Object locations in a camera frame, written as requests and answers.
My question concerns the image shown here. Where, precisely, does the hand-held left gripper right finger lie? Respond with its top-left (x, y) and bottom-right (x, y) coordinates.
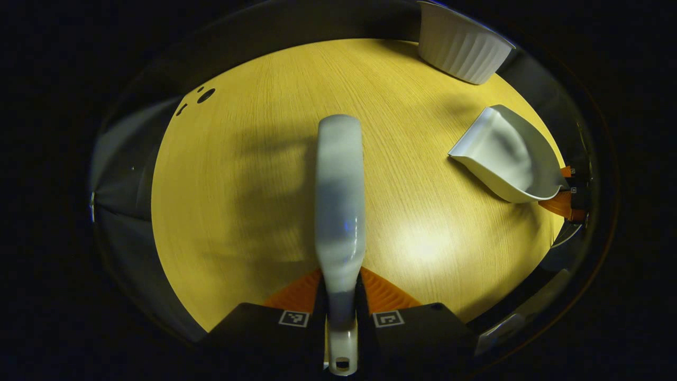
top-left (359, 266), bottom-right (479, 379)

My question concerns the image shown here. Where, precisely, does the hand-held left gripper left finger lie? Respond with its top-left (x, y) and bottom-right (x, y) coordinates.
top-left (204, 269), bottom-right (326, 381)

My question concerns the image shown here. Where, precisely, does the light grey dustpan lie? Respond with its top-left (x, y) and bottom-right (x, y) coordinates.
top-left (448, 105), bottom-right (571, 204)

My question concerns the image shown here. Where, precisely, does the white ribbed garbage bin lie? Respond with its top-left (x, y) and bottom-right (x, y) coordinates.
top-left (417, 1), bottom-right (515, 85)

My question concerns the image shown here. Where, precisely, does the wooden desktop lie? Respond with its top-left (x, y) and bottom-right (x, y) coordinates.
top-left (151, 38), bottom-right (566, 333)

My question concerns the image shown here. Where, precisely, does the pale grey flat object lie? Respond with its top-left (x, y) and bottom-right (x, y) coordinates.
top-left (473, 269), bottom-right (573, 356)

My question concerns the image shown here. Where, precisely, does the thin white cable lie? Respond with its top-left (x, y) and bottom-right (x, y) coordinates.
top-left (551, 225), bottom-right (582, 249)

